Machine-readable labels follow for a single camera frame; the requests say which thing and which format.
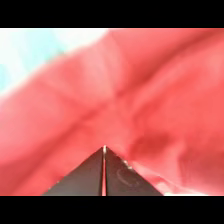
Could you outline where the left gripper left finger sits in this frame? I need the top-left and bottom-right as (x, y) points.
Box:
(42, 145), (106, 197)

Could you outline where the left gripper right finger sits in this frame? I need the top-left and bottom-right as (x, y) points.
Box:
(105, 147), (165, 197)

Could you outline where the red garment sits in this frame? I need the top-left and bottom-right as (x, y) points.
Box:
(0, 27), (224, 197)

